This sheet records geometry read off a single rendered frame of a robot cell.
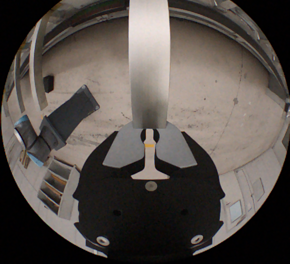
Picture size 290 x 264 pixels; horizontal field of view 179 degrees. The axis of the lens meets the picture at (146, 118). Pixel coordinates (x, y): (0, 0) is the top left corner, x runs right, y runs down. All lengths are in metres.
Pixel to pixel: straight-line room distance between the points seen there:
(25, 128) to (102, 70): 0.84
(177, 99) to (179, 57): 0.41
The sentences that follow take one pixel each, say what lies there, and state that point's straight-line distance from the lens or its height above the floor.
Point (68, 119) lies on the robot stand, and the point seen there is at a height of 0.42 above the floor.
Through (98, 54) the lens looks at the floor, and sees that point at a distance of 1.05.
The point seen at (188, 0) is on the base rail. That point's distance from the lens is 0.34.
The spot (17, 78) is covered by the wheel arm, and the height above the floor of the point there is 0.81.
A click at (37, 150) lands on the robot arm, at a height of 0.79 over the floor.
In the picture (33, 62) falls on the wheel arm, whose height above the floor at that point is 0.82.
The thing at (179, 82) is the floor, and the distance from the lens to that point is 1.00.
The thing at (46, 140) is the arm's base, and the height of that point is 0.68.
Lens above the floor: 0.94
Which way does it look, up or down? 59 degrees down
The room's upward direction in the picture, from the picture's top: 178 degrees counter-clockwise
